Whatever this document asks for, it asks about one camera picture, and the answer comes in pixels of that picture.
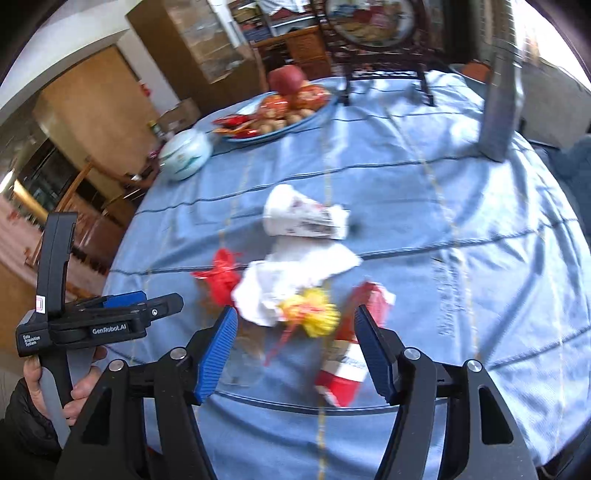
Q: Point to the person's left hand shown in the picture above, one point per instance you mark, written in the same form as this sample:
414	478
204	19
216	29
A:
85	383

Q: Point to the clear plastic wrapper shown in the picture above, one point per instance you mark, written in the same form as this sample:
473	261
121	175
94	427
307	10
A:
242	364

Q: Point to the yellow wrapper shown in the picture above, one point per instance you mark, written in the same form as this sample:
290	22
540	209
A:
314	314

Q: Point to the round screen on wooden stand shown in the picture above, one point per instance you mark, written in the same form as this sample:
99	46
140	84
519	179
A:
369	27

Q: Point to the red wrapper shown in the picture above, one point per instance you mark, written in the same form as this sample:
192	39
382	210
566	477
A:
221	277

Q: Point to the wooden armchair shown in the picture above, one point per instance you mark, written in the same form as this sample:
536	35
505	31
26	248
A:
111	184

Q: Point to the glass door cabinet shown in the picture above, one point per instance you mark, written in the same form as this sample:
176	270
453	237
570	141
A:
207	41

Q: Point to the white ceramic lidded pot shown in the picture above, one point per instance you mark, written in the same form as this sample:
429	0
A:
184	154

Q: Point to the red and white packet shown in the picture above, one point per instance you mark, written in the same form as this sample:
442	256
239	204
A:
344	369

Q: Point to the dark display cabinet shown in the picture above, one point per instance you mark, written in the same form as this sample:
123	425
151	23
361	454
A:
44	175

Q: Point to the red foil snack packet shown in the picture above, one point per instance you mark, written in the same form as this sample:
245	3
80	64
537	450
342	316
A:
228	121
242	133

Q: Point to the cardboard box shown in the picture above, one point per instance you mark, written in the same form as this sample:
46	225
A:
180	115

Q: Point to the orange wrapped fruit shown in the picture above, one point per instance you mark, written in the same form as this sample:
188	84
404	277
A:
273	107
311	98

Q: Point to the blue fruit plate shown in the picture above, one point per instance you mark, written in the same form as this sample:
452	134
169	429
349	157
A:
277	134

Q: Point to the red apple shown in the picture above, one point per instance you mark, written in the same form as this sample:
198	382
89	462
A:
286	79

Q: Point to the pile of walnuts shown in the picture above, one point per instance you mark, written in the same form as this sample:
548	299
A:
286	121

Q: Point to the carved wooden chair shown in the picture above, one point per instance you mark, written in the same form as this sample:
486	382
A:
300	50

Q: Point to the light wooden cabinet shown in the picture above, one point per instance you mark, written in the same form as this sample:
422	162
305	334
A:
97	101

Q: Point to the white tissue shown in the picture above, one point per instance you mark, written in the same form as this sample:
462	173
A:
286	272

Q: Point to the grey ribbed bin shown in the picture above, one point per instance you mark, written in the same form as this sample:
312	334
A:
501	106

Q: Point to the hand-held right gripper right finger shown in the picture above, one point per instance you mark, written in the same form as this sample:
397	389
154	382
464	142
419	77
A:
376	355

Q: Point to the crushed white paper cup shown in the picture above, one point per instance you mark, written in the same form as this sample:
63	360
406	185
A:
295	212

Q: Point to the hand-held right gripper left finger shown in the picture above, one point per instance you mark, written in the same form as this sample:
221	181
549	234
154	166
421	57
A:
217	355

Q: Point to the pink patterned curtain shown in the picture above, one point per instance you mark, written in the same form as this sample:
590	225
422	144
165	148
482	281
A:
27	249

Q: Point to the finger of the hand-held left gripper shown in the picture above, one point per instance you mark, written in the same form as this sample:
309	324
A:
124	300
159	310

